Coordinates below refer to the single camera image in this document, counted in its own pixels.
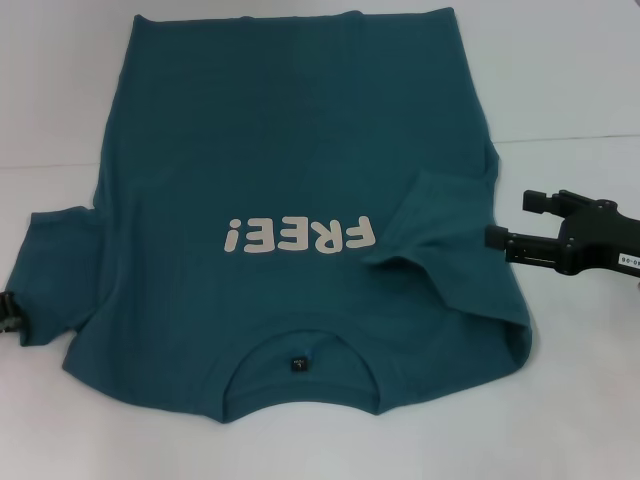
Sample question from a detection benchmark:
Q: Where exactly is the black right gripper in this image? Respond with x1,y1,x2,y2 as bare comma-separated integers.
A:
483,187,640,277

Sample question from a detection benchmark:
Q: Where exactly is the teal t-shirt with FREE print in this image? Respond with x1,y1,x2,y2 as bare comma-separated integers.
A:
10,7,532,427

